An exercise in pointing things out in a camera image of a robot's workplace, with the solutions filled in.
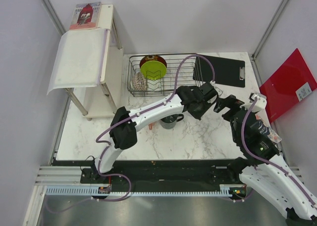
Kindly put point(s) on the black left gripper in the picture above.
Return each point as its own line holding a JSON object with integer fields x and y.
{"x": 198, "y": 116}

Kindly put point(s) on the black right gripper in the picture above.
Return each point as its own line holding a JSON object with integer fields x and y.
{"x": 230, "y": 101}

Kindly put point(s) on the grey mug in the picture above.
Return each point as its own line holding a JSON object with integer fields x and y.
{"x": 170, "y": 121}

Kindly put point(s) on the orange pink mug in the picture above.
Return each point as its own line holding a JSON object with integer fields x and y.
{"x": 151, "y": 125}

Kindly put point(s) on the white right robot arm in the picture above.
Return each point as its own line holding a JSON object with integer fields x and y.
{"x": 263, "y": 168}

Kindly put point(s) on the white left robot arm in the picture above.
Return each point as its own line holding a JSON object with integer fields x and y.
{"x": 122, "y": 133}

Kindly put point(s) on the black clipboard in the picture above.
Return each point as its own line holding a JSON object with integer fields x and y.
{"x": 229, "y": 72}

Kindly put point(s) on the Little Women book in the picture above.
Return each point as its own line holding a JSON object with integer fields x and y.
{"x": 267, "y": 131}

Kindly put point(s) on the lime green plate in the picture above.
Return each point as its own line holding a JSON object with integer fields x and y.
{"x": 153, "y": 70}

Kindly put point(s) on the red patterned white bowl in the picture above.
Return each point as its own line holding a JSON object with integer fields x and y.
{"x": 139, "y": 82}

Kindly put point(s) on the dark red patterned bowl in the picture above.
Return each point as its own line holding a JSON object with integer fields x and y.
{"x": 148, "y": 58}

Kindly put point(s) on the red plastic folder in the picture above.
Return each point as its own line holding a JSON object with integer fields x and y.
{"x": 290, "y": 84}

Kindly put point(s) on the white side shelf table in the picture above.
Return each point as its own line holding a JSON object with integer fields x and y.
{"x": 104, "y": 99}

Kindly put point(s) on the white translucent mat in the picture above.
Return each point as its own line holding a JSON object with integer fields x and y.
{"x": 79, "y": 59}

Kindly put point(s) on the red cover book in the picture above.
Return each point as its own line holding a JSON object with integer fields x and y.
{"x": 86, "y": 16}

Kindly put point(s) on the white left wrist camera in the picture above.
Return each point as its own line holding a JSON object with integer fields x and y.
{"x": 218, "y": 90}

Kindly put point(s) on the black wire dish rack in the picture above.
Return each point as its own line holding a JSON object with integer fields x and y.
{"x": 160, "y": 83}

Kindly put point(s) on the white slotted cable duct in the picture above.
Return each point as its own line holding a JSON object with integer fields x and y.
{"x": 223, "y": 190}

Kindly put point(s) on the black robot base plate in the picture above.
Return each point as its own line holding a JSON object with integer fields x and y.
{"x": 169, "y": 175}

